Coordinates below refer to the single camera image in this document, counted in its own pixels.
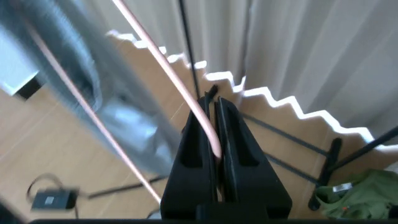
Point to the pink clothes hanger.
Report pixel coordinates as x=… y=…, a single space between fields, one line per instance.
x=174 y=77

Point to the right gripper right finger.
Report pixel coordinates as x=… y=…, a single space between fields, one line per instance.
x=248 y=183

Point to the green garment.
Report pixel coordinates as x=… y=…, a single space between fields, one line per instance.
x=360 y=199

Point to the black clothes rack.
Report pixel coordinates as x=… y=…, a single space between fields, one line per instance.
x=331 y=161

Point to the pale grey shorts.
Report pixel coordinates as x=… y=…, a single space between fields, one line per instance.
x=124 y=124

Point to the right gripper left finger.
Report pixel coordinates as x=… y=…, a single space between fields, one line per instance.
x=189 y=180

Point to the black power adapter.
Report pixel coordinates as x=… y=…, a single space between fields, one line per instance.
x=53 y=199

